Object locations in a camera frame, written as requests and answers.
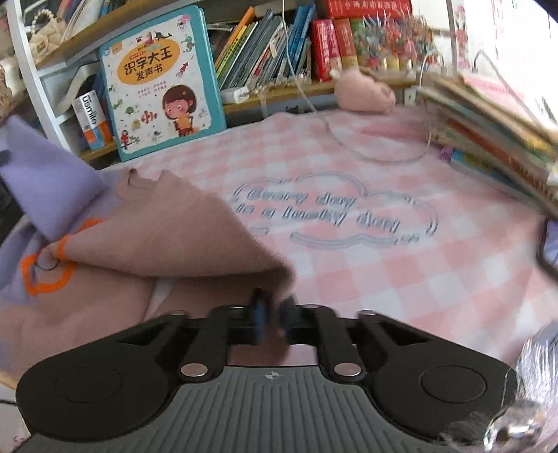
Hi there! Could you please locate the pink checked blanket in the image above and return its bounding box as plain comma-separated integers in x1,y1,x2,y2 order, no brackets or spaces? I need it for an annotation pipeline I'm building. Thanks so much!
100,105,558,371

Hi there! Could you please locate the dusty pink knit garment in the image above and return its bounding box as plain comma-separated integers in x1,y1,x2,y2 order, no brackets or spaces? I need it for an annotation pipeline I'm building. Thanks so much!
0,168,299,386

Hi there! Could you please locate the white charger plug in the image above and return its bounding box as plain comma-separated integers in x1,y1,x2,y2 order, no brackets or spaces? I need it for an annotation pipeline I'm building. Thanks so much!
220,86,250,104

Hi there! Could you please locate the bunch of small colourful flowers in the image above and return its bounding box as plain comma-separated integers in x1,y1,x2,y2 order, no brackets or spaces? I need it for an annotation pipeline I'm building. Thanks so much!
352,15,439,74

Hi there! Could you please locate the small pink plush toy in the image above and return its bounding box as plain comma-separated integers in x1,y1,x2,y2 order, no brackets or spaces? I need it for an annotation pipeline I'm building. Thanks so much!
333,67,397,115

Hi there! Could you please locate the black-rimmed object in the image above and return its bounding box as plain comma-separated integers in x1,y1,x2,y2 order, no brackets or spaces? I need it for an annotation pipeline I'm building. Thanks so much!
535,218,558,280

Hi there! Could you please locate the white and orange carton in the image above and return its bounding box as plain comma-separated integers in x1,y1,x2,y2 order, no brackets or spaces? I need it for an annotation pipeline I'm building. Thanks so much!
72,89,115,151

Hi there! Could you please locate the teal children's picture book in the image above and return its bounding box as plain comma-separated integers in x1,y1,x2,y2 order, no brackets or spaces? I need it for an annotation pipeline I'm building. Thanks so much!
98,5,227,162

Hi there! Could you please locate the row of thin upright books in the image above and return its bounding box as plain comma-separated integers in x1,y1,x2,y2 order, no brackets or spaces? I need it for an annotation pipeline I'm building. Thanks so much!
209,4,315,91

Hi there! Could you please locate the cream bag with pearl handle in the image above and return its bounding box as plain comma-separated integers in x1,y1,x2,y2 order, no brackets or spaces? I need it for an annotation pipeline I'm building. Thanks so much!
26,9,67,64

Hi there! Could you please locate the white and wooden bookshelf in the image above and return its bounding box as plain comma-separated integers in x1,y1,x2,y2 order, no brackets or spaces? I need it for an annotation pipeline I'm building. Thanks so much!
0,0,437,166

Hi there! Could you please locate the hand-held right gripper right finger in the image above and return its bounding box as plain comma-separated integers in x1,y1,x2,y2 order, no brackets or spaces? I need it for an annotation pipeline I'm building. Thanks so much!
279,296,437,381

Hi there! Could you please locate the shiny plastic wrap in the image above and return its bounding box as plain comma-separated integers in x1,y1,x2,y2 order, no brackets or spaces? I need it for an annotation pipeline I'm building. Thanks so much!
440,322,558,453

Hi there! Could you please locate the lavender fleece garment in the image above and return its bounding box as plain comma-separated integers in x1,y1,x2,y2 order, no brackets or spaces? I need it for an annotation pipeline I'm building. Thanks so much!
0,115,123,308

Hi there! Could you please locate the stack of lying books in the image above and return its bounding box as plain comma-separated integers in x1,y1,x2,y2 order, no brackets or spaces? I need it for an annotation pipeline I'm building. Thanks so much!
417,72,558,215

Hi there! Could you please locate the flat red book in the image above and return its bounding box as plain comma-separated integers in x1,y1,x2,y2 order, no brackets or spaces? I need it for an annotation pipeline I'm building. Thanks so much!
325,0,413,20

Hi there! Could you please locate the white cable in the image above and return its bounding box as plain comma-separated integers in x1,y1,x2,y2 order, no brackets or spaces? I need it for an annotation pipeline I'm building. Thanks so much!
279,0,441,164

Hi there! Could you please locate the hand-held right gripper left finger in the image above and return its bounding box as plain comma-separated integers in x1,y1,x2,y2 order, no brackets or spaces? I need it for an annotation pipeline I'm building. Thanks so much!
115,290,273,381

